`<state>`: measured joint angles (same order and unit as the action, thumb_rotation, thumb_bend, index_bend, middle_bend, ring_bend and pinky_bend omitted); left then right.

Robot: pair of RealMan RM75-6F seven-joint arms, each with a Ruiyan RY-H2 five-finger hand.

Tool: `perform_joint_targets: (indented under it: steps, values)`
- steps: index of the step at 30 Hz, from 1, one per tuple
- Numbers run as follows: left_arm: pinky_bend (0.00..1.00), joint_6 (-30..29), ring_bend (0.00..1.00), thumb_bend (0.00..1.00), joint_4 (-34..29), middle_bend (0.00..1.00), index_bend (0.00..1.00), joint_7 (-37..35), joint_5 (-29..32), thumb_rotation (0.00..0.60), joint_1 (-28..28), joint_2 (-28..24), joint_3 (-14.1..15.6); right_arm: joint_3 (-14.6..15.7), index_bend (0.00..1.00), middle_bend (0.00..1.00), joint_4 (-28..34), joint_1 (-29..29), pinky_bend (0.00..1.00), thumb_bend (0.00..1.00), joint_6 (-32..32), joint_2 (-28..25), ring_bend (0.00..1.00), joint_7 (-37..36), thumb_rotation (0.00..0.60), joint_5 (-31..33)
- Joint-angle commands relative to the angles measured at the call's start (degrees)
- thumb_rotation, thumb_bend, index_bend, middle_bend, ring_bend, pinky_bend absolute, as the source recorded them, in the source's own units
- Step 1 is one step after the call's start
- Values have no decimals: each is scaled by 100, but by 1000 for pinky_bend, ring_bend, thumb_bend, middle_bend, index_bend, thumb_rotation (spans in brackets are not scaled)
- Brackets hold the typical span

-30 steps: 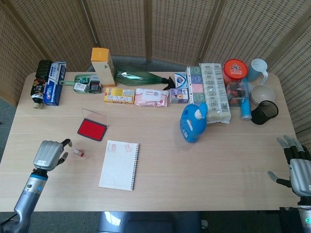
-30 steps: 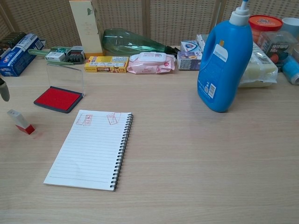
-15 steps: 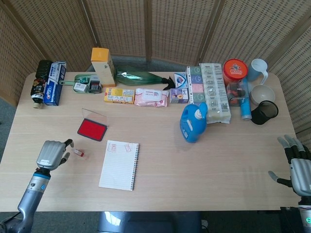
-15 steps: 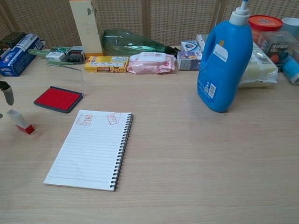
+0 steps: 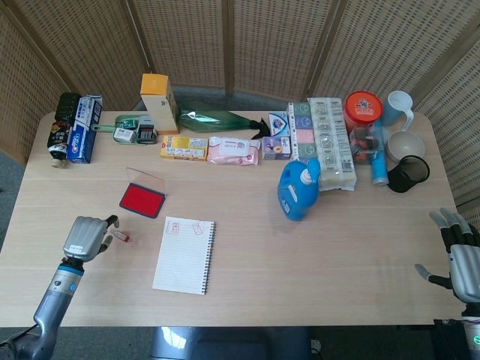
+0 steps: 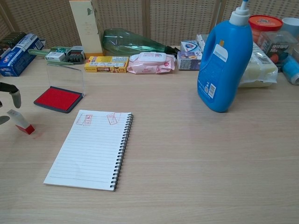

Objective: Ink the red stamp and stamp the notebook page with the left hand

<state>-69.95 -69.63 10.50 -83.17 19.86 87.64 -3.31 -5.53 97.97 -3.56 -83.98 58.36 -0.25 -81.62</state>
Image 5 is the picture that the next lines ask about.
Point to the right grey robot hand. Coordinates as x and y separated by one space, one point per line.
465 270

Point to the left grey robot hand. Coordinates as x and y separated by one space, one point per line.
84 236

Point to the white red rubber stamp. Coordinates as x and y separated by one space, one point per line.
122 236

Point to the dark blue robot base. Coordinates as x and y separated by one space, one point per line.
232 343

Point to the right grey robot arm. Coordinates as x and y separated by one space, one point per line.
473 337

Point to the spiral lined notebook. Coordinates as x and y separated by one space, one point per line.
183 255

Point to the red ink pad clear lid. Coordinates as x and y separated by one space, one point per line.
142 198

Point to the dark sauce bottle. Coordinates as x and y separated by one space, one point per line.
60 138

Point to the blue toothpaste box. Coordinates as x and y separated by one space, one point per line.
82 131

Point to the small white green box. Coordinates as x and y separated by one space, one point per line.
123 134

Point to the black mesh pen holder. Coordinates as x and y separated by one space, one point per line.
401 180

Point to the dark grey stapler box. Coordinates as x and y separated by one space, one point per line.
146 131

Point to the small teal green box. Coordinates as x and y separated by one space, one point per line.
130 123

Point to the yellow printed flat box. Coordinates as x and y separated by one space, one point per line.
183 148

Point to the blue cylindrical tube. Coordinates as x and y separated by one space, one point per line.
378 165

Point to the beige bowl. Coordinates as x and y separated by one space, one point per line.
405 144

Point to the tall cream yellow box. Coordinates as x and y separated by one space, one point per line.
161 108

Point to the clear plastic candy box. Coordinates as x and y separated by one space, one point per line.
362 144

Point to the green plastic bottle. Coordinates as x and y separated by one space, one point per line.
210 120

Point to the pink wet wipes pack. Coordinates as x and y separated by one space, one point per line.
232 150

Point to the light blue mug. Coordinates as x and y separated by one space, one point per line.
397 108

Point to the pale yellow sponge pack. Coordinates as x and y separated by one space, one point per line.
333 150

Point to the blue detergent pump bottle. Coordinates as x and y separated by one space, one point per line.
296 195

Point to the orange lid snack jar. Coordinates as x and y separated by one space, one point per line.
363 107

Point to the purple soap box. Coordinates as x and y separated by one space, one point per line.
276 147

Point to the white blue soap box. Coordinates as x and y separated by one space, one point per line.
278 123

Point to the rattan folding screen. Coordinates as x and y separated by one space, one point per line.
240 37

